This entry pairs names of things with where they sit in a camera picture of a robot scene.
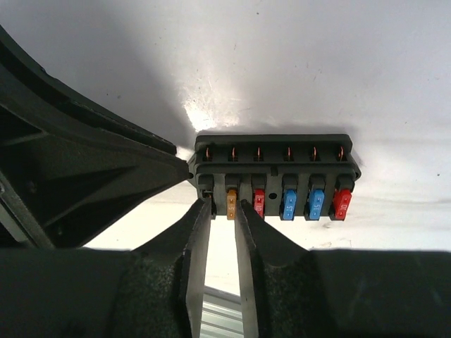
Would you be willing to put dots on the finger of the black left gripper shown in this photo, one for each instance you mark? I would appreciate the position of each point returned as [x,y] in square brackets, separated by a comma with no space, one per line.
[63,182]
[59,95]

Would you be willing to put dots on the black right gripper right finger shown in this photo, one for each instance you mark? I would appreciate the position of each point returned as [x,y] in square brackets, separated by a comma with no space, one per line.
[289,291]

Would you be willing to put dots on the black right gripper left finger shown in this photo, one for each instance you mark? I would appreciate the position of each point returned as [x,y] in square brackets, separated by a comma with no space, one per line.
[155,290]

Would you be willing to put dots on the orange blade fuse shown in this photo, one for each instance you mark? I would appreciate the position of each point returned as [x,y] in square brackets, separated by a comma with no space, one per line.
[231,204]

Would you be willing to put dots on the black fuse box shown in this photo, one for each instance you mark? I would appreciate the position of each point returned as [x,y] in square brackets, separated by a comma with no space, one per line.
[285,175]

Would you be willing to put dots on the aluminium mounting rail frame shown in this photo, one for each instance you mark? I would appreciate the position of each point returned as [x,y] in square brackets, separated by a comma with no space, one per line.
[221,314]

